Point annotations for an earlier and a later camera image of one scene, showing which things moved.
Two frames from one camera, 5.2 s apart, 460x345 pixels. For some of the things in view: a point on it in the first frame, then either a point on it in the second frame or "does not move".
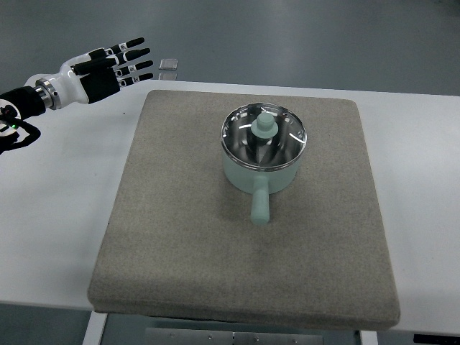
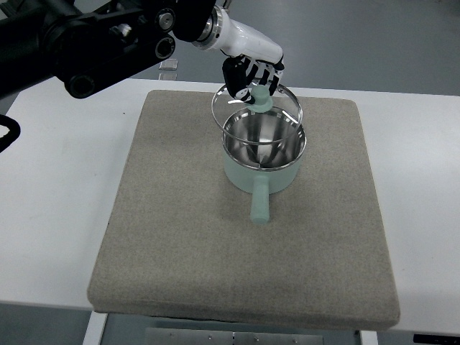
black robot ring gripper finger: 129,69 -> 273,85
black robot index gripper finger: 118,48 -> 253,73
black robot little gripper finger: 133,80 -> 279,66
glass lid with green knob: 263,136 -> 269,117
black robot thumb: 88,67 -> 234,72
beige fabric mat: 180,239 does not move
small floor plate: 168,64 does not move
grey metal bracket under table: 169,336 does not move
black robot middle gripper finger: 121,58 -> 265,77
